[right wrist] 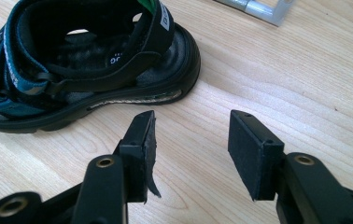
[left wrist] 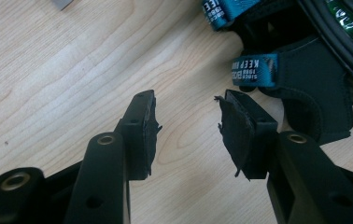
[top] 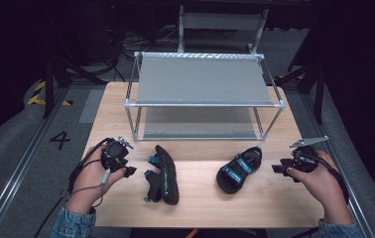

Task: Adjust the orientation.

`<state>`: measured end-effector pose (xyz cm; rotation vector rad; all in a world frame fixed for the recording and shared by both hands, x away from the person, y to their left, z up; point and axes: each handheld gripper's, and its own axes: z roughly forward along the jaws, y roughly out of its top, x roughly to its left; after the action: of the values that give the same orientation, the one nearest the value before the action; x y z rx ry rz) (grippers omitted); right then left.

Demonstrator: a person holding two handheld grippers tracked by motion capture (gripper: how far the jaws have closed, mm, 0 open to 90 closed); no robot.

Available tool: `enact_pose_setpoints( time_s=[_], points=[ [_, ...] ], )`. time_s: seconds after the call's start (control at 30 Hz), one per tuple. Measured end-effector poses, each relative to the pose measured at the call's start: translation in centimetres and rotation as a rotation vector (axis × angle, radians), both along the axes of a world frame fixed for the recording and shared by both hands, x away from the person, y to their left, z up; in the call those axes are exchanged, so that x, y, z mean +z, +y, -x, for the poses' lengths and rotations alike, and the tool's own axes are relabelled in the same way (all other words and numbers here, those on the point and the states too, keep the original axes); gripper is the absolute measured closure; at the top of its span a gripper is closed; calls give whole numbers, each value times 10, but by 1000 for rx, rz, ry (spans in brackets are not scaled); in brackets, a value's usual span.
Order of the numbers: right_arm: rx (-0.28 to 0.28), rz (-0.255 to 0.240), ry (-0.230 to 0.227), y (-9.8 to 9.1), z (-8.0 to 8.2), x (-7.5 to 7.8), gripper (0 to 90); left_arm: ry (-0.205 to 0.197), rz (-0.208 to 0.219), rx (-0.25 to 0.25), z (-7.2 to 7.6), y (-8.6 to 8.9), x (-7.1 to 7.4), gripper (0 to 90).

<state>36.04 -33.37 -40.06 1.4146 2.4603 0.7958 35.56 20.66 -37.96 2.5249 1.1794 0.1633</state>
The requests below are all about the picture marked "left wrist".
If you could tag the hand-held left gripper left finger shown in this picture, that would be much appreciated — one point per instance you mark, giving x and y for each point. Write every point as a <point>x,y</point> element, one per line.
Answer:
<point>138,140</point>

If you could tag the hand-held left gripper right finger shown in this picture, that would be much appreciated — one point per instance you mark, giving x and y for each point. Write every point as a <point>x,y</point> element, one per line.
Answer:
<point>243,137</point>

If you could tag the grey metal block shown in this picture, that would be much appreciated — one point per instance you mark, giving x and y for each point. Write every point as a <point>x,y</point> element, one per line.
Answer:
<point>62,3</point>

